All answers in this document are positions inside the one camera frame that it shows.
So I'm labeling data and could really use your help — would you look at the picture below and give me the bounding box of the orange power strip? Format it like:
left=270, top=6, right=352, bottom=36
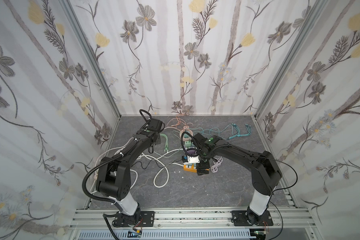
left=183, top=164, right=210, bottom=175

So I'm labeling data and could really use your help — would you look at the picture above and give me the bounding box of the green usb cable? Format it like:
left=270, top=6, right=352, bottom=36
left=158, top=133, right=184, bottom=154

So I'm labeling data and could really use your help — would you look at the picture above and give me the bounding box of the white lilac usb cable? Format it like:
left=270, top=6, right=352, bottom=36
left=210, top=155, right=224, bottom=174

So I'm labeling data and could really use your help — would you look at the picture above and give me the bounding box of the green charger plug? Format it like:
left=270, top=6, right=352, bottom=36
left=184, top=141, right=192, bottom=149

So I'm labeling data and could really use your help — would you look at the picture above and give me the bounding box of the pink usb cable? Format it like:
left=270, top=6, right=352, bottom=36
left=167, top=115, right=188, bottom=131

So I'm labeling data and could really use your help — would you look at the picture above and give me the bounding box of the teal usb cable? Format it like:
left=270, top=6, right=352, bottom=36
left=191, top=122, right=252, bottom=142

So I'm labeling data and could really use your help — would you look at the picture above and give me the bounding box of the purple power strip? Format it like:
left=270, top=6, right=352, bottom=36
left=185, top=148, right=199, bottom=157

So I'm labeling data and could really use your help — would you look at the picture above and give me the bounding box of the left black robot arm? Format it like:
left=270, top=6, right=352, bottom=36
left=82, top=110, right=165, bottom=226

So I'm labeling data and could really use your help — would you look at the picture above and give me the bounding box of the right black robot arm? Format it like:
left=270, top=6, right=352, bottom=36
left=180, top=132, right=286, bottom=226

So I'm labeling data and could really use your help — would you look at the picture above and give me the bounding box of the round pink power socket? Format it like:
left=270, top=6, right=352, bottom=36
left=180, top=127, right=194, bottom=139

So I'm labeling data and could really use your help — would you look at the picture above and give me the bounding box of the black cable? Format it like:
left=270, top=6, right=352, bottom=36
left=131, top=149, right=169, bottom=170

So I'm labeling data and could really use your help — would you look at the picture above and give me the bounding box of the white coiled power cable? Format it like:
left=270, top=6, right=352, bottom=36
left=89, top=137, right=185, bottom=193

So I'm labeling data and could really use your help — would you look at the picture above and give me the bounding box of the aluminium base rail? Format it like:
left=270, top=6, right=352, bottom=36
left=69, top=204, right=322, bottom=240

